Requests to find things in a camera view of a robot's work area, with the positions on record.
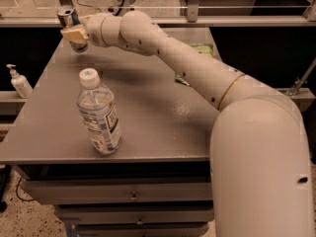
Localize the metal railing frame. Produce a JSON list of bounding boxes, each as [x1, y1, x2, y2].
[[0, 0, 315, 29]]

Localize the white pump soap bottle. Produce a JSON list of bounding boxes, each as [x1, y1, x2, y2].
[[7, 64, 33, 99]]

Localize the top grey drawer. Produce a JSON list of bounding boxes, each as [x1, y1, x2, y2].
[[22, 178, 212, 205]]

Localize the bottom grey drawer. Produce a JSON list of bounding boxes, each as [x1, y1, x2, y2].
[[76, 223, 208, 237]]

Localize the grey drawer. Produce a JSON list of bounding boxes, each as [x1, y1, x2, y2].
[[55, 203, 213, 225], [22, 178, 212, 205], [76, 223, 208, 237]]

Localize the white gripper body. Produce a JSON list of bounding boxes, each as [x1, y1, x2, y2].
[[81, 13, 112, 47]]

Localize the green jalapeno chip bag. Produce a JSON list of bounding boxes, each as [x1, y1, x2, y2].
[[175, 43, 213, 87]]

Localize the grey drawer cabinet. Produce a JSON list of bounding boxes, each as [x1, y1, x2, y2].
[[1, 43, 217, 237]]

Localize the clear plastic water bottle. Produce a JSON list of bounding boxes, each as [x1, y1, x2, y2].
[[77, 68, 121, 155]]

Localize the black floor cable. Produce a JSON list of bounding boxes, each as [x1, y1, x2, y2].
[[15, 177, 36, 203]]

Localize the redbull can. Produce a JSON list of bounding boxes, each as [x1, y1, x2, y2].
[[57, 5, 88, 53]]

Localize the middle grey drawer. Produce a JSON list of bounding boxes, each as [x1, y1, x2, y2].
[[55, 203, 213, 225]]

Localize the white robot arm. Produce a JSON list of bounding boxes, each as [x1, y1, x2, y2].
[[57, 8, 315, 237]]

